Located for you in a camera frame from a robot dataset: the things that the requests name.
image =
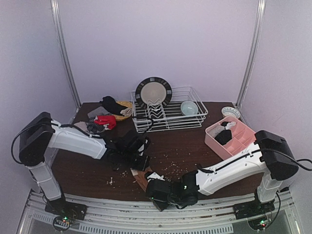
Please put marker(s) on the beige white socks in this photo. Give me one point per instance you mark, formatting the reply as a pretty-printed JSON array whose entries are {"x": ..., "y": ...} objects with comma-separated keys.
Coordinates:
[{"x": 126, "y": 112}]

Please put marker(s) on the light blue ceramic bowl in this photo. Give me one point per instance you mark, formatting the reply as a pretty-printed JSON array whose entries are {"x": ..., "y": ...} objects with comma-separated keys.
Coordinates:
[{"x": 189, "y": 108}]

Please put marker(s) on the dark rimmed beige plate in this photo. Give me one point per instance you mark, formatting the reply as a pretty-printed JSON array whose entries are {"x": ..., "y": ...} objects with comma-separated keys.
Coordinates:
[{"x": 153, "y": 90}]

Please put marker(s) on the red underwear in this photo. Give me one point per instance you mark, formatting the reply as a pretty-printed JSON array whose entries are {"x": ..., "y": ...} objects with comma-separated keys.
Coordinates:
[{"x": 109, "y": 121}]

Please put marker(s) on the black and white rolled underwear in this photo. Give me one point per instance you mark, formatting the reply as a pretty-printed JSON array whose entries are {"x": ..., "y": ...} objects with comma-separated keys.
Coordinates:
[{"x": 228, "y": 125}]

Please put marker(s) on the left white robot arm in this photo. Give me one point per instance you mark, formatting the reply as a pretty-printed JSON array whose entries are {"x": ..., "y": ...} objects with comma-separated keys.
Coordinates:
[{"x": 43, "y": 132}]

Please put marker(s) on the grey rolled underwear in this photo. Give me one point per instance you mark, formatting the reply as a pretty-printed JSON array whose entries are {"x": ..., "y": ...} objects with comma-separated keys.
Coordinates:
[{"x": 216, "y": 130}]

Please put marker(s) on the beige underwear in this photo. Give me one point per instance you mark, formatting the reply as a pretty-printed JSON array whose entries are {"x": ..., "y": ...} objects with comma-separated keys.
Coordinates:
[{"x": 82, "y": 125}]

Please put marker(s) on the right aluminium frame post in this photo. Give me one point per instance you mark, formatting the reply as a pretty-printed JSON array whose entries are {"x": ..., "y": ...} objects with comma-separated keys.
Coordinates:
[{"x": 252, "y": 54}]

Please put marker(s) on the white wire dish rack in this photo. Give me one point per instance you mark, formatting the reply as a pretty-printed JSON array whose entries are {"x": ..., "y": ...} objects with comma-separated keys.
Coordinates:
[{"x": 157, "y": 117}]

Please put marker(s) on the blue patterned yellow bowl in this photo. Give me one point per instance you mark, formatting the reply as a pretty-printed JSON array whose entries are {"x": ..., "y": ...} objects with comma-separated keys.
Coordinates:
[{"x": 230, "y": 112}]

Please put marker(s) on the pink divided organizer box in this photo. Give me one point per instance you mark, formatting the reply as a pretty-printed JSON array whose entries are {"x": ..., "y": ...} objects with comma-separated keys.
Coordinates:
[{"x": 242, "y": 137}]

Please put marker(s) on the brown underwear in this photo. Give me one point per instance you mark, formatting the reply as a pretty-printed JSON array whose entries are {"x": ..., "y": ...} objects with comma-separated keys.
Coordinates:
[{"x": 140, "y": 177}]

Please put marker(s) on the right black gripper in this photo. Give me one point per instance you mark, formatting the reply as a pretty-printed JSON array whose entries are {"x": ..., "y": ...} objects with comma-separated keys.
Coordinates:
[{"x": 151, "y": 189}]

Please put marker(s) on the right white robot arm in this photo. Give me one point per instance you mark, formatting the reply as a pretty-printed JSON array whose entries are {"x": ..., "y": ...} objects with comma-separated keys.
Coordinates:
[{"x": 269, "y": 154}]

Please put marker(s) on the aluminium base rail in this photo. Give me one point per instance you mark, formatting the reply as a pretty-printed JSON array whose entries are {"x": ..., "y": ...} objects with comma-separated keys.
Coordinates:
[{"x": 105, "y": 216}]

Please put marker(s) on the grey striped underwear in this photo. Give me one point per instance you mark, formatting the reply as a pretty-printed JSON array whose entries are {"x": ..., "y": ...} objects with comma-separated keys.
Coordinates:
[{"x": 99, "y": 111}]

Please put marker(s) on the aluminium frame post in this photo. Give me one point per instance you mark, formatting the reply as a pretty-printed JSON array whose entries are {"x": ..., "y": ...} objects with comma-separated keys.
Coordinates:
[
  {"x": 63, "y": 51},
  {"x": 252, "y": 54}
]

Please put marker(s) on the black cloth on plate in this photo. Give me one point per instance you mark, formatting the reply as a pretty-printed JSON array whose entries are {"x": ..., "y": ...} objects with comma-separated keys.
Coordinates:
[{"x": 112, "y": 106}]

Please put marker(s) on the left aluminium frame post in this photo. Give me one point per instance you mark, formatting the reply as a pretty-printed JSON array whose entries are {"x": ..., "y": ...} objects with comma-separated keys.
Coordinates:
[{"x": 63, "y": 51}]

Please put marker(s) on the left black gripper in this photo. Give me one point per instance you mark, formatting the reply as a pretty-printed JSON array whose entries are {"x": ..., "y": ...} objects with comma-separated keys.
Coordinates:
[{"x": 137, "y": 162}]

